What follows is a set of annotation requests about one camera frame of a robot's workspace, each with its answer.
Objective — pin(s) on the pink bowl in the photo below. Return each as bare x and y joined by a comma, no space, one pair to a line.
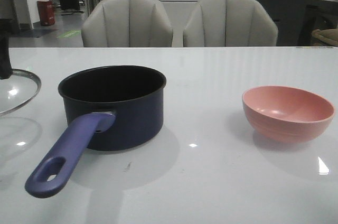
286,114

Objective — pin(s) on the glass lid blue knob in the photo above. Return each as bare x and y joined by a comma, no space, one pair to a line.
18,90

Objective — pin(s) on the dark blue saucepan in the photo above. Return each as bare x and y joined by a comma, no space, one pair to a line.
108,108

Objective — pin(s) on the left grey chair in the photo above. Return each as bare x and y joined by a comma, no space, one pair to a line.
127,24

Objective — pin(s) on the grey chair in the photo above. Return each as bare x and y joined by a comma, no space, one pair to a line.
229,23
127,24

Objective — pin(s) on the right grey chair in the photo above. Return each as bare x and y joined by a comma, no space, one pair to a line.
229,23

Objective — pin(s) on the red trash bin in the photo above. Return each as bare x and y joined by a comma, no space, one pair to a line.
46,13

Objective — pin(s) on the dark side table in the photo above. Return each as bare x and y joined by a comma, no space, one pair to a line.
319,14

